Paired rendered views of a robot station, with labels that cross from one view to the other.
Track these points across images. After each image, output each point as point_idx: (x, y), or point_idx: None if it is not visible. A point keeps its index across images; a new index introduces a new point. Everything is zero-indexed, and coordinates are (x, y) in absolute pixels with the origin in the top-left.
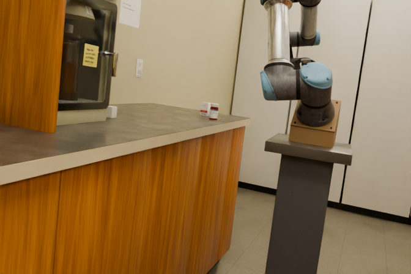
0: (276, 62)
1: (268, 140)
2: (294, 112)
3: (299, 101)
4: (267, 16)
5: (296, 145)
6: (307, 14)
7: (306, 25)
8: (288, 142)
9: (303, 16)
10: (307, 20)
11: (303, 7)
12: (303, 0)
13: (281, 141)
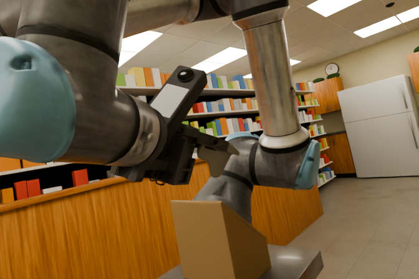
0: (279, 126)
1: (313, 251)
2: (249, 223)
3: (249, 194)
4: (285, 35)
5: (275, 245)
6: (171, 22)
7: (139, 32)
8: (280, 255)
9: (166, 17)
10: (155, 27)
11: (188, 10)
12: (213, 18)
13: (290, 256)
